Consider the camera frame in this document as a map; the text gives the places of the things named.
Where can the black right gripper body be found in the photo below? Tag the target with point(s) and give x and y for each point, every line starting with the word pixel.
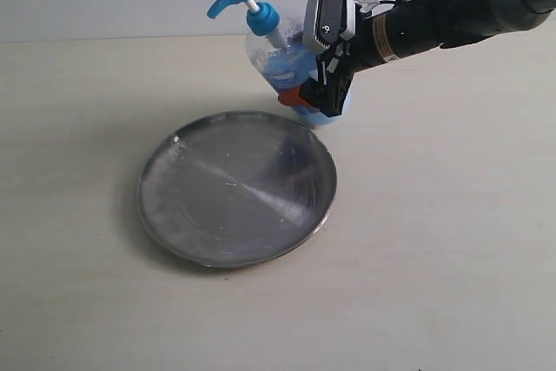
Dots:
pixel 342 47

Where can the round steel plate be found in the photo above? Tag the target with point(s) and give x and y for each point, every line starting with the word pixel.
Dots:
pixel 236 189

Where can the blue soap pump bottle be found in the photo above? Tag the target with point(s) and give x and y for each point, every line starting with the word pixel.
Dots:
pixel 275 49

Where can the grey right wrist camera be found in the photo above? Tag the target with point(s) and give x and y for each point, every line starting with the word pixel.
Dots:
pixel 326 22

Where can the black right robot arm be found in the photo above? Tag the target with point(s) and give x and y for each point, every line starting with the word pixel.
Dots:
pixel 412 27

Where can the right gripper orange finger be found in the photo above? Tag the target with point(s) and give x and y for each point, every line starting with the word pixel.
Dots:
pixel 291 98

